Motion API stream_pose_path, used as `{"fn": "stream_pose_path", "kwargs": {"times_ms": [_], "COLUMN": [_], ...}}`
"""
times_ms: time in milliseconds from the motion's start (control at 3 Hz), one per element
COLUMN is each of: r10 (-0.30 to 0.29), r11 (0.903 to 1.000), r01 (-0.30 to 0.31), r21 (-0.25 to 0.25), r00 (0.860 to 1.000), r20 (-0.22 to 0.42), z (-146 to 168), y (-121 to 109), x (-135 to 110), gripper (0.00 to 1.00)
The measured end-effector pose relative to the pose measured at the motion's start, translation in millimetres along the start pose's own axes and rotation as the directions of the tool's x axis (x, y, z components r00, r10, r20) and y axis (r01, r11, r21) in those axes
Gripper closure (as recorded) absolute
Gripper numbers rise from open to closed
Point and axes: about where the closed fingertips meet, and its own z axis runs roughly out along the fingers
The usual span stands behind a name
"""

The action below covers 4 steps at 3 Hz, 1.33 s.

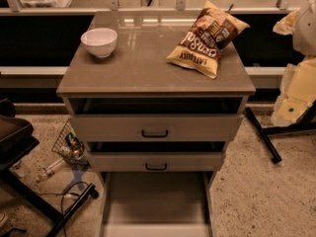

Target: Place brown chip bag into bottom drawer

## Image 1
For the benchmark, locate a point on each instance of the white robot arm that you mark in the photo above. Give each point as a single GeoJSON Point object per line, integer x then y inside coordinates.
{"type": "Point", "coordinates": [298, 83]}

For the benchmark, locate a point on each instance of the middle drawer with black handle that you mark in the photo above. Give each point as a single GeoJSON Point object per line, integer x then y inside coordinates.
{"type": "Point", "coordinates": [161, 162]}

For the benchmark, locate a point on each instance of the drawer with black handle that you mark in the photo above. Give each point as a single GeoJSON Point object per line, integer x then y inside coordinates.
{"type": "Point", "coordinates": [97, 128]}
{"type": "Point", "coordinates": [161, 162]}

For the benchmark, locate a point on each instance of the top drawer with black handle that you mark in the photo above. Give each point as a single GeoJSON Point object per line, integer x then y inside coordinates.
{"type": "Point", "coordinates": [97, 128]}

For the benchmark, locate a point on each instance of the clear plastic bottle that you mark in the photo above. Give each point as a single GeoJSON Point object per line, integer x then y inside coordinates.
{"type": "Point", "coordinates": [50, 170]}

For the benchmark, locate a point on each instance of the white ceramic bowl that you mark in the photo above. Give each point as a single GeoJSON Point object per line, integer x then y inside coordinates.
{"type": "Point", "coordinates": [100, 42]}

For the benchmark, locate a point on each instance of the blue tape cross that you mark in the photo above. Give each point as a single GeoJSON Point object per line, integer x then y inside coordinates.
{"type": "Point", "coordinates": [78, 172]}

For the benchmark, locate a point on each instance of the wire mesh basket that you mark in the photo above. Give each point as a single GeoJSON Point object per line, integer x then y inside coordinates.
{"type": "Point", "coordinates": [69, 147]}

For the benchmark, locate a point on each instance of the grey drawer cabinet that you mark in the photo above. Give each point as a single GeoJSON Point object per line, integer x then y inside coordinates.
{"type": "Point", "coordinates": [137, 80]}

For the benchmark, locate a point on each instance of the open bottom drawer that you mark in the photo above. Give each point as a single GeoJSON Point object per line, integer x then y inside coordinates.
{"type": "Point", "coordinates": [149, 204]}

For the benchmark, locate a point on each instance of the black stand leg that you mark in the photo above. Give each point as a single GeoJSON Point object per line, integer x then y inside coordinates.
{"type": "Point", "coordinates": [307, 123]}

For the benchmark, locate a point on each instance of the black cart frame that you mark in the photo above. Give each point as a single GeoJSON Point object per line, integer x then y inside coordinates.
{"type": "Point", "coordinates": [17, 141]}

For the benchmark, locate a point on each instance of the brown yellow chip bag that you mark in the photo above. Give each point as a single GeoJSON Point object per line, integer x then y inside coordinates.
{"type": "Point", "coordinates": [200, 48]}

